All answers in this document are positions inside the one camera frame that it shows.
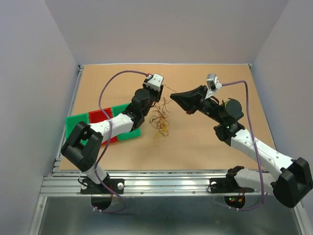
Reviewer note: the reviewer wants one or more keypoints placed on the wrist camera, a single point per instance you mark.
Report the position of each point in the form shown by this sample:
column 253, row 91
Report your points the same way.
column 154, row 82
column 213, row 85

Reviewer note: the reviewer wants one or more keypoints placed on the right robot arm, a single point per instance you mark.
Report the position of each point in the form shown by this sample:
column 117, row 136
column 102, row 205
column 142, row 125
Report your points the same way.
column 286, row 178

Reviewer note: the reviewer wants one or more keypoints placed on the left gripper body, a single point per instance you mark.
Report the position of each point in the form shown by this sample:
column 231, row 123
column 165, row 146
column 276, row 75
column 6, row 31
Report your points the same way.
column 154, row 95

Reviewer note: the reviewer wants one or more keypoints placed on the aluminium rail frame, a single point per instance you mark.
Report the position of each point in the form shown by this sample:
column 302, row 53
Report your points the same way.
column 184, row 161

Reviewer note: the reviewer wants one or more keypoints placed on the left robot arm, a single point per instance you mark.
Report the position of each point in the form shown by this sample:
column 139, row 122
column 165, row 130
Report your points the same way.
column 83, row 144

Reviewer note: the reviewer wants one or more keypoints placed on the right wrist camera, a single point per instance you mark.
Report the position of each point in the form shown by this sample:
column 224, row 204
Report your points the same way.
column 213, row 85

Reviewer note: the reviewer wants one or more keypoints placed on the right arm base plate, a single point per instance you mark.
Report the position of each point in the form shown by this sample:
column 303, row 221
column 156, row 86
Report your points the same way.
column 225, row 185

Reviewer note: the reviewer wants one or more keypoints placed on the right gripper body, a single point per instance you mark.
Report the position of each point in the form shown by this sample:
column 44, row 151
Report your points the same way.
column 210, row 107

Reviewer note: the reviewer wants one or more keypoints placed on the green bin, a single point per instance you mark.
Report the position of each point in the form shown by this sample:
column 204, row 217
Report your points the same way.
column 129, row 135
column 71, row 121

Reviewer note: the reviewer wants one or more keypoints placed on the red bin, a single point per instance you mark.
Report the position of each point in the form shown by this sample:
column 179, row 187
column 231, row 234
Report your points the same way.
column 98, row 115

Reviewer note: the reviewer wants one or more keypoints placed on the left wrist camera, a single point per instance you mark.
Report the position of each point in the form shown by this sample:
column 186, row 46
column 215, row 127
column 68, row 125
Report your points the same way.
column 154, row 82

